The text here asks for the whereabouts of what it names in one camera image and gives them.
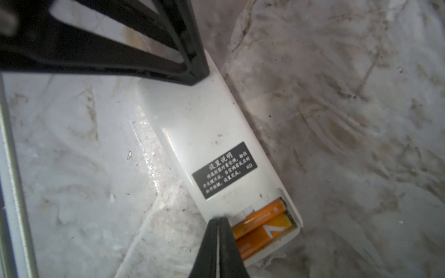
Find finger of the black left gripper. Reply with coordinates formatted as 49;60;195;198
80;1;210;85
0;0;195;86

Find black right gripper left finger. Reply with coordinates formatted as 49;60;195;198
189;219;219;278

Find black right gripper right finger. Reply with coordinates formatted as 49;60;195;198
217;217;250;278

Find orange battery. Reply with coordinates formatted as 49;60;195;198
232;198;286;240
236;213;292;260

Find white red remote control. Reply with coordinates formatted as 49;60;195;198
136;57;303;266

